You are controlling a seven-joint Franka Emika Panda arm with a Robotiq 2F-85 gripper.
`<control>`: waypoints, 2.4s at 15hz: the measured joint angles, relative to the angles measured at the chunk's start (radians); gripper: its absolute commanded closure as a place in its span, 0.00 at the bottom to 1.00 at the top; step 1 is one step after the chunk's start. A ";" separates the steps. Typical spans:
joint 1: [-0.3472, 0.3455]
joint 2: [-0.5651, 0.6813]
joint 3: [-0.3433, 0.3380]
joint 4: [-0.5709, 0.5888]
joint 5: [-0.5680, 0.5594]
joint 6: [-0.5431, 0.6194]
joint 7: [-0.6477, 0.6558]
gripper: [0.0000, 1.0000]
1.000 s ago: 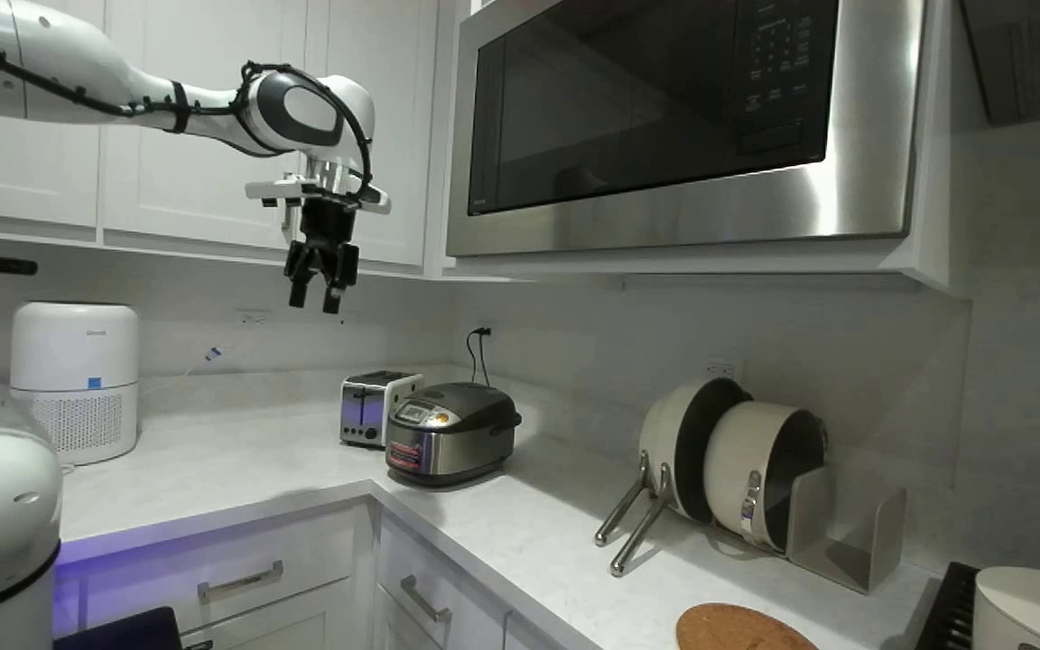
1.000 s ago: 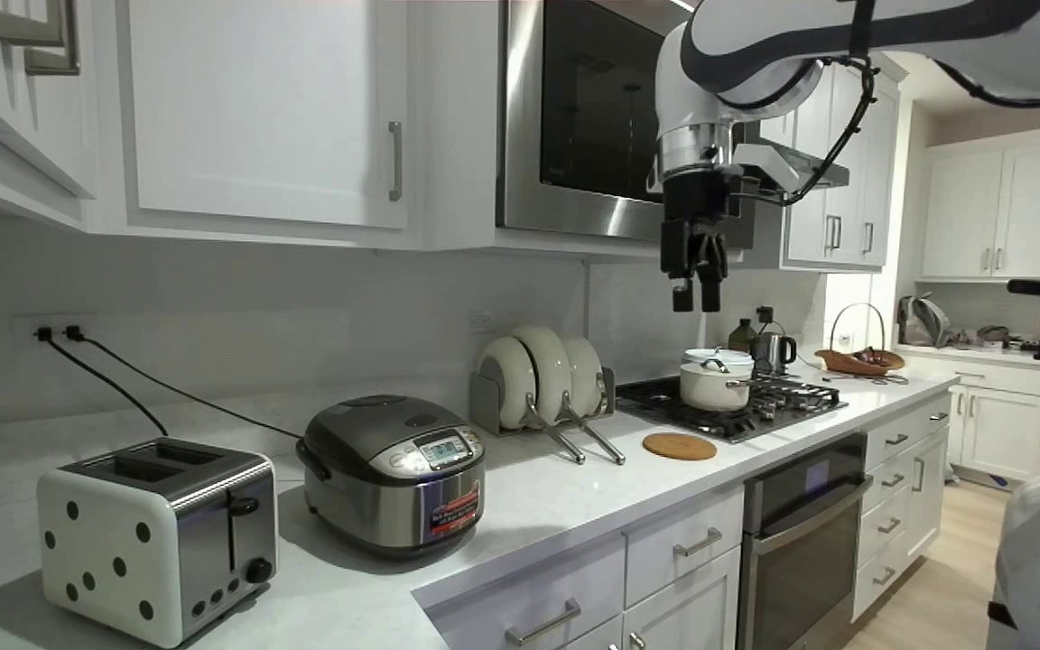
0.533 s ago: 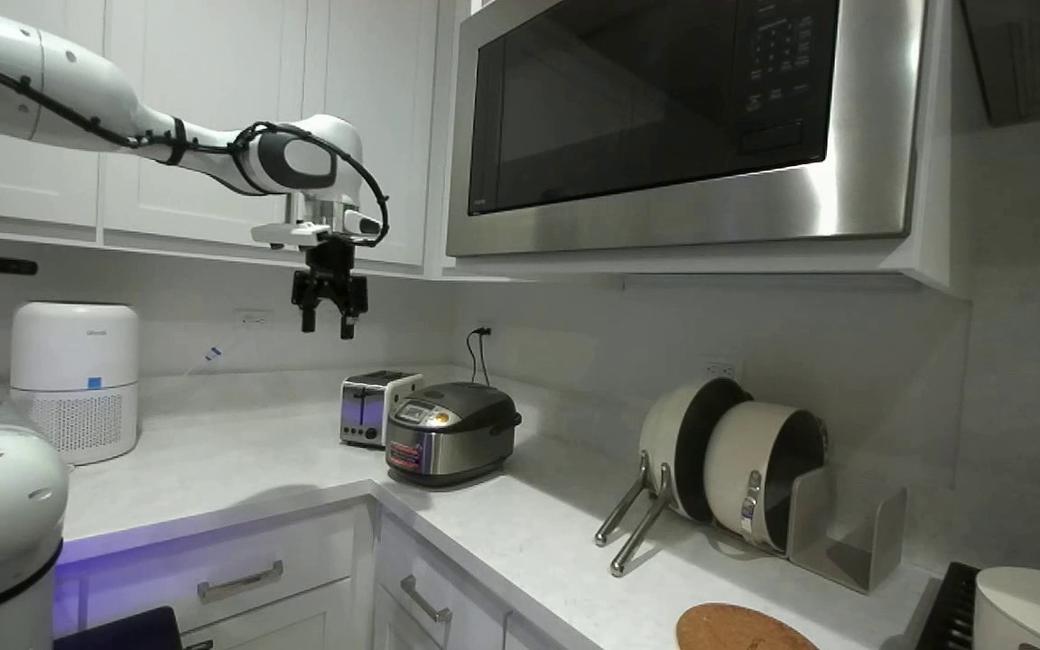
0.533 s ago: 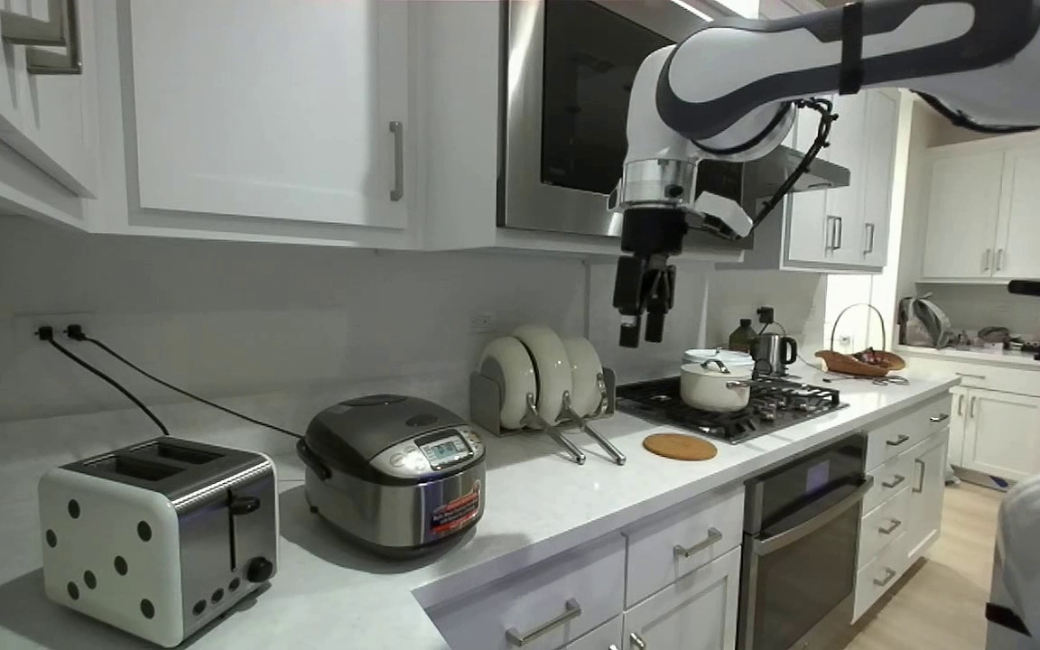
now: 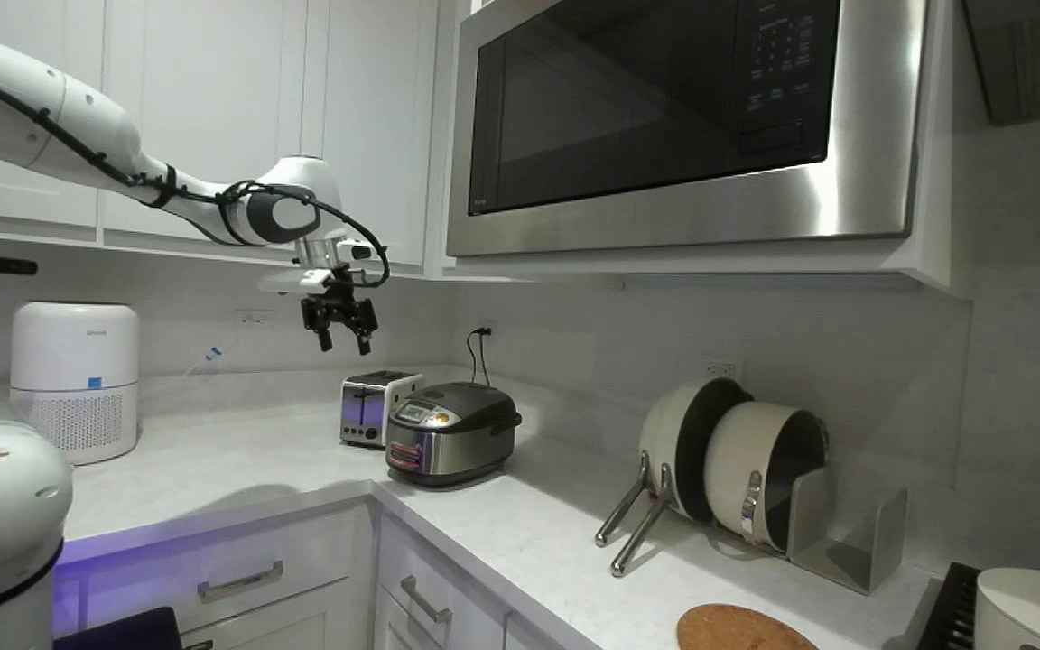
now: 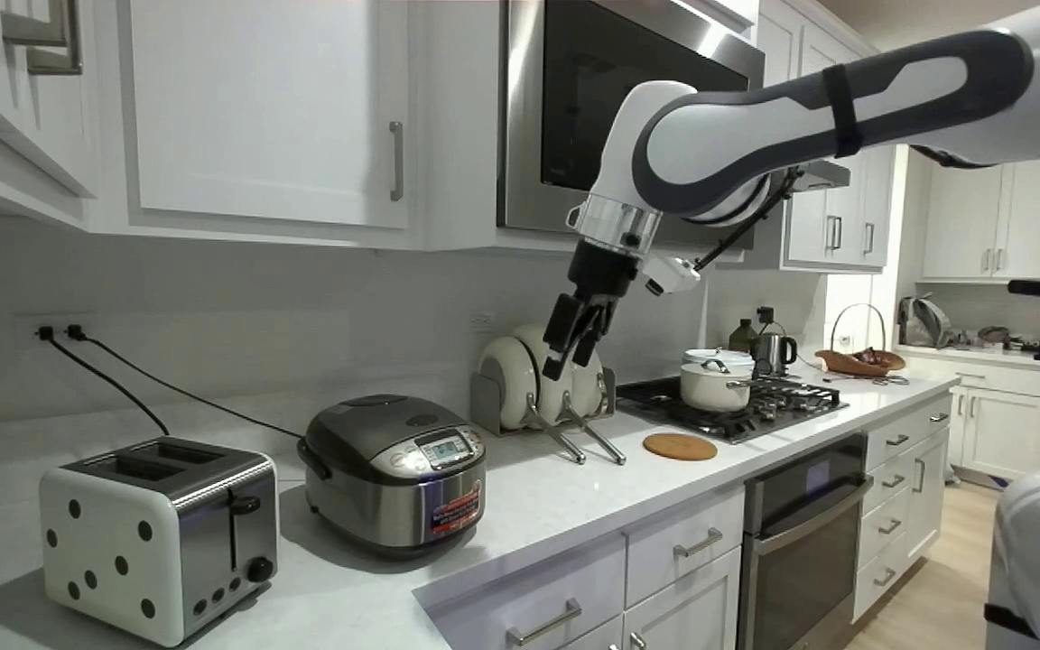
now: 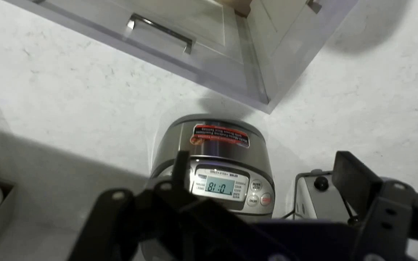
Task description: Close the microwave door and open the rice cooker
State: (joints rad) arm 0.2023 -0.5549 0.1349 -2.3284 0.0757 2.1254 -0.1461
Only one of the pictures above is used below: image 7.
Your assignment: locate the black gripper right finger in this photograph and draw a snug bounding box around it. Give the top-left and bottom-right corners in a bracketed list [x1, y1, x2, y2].
[332, 150, 418, 261]

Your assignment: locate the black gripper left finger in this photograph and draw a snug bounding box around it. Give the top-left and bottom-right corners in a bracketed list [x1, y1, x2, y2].
[69, 150, 294, 261]

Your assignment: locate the silver drawer handle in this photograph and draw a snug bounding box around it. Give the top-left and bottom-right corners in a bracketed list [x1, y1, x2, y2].
[125, 12, 195, 56]

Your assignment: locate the long white drawer front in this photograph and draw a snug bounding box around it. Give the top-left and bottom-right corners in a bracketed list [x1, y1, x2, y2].
[247, 0, 361, 114]

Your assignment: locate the white toaster with black dots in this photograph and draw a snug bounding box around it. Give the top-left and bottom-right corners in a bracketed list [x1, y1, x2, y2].
[294, 169, 361, 225]

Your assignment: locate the silver rice cooker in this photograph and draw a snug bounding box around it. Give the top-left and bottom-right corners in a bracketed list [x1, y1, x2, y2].
[149, 114, 276, 225]

